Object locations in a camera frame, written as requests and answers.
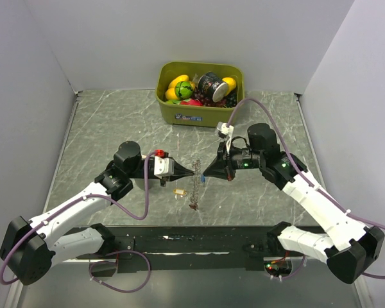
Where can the grey bottle with beige cap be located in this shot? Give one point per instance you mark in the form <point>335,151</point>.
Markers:
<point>140,183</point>

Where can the yellow tag key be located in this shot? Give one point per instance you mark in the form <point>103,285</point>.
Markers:
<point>179,193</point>

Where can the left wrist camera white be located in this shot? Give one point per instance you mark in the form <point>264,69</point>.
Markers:
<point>164,165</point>

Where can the green watermelon toy ball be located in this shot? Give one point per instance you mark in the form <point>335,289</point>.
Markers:
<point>184,89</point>

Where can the blue tag key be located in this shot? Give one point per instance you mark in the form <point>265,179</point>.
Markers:
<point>203,180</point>

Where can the yellow toy lemon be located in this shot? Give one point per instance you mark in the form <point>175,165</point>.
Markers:
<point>232,84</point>

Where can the red toy fruit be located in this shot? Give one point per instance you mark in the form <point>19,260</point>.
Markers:
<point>191,102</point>

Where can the dark grapes bunch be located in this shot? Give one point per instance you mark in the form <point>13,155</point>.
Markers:
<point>229,101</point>

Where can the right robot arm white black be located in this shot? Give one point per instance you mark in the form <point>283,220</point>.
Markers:
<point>347,246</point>

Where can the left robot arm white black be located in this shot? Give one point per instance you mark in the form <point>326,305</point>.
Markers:
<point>31,247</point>

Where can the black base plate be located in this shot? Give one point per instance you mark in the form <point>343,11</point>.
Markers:
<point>184,248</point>

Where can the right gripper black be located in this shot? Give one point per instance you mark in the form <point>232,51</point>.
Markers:
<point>222,167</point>

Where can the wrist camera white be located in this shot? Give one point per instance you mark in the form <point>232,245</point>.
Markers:
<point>225,131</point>
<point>164,165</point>

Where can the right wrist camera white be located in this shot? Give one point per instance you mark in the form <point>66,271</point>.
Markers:
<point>225,131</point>

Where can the large keyring with small rings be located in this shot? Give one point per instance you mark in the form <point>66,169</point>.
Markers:
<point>193,196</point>

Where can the yellow toy mango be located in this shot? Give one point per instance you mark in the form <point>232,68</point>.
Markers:
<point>181,78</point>

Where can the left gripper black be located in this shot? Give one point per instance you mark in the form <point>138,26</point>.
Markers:
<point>179,172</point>

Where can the black paper cup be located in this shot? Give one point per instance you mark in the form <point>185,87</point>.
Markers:
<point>210,85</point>

